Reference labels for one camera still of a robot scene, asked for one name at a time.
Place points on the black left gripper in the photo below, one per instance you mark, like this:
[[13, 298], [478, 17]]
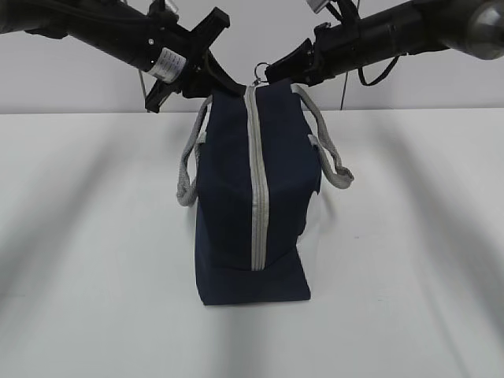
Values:
[[179, 59]]

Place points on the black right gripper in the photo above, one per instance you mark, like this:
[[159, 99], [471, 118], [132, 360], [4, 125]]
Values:
[[346, 47]]

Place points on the navy blue lunch bag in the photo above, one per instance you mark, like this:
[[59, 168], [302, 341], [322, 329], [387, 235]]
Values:
[[253, 168]]

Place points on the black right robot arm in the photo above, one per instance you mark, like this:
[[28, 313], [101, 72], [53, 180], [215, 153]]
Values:
[[471, 27]]

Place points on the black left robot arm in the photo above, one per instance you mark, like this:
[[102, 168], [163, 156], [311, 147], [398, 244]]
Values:
[[49, 18]]

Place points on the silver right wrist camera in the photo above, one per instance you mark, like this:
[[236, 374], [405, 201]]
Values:
[[317, 5]]

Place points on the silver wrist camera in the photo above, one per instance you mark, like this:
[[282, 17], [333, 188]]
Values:
[[317, 5], [170, 6]]

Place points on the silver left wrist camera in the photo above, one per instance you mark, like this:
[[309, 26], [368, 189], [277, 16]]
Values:
[[170, 6]]

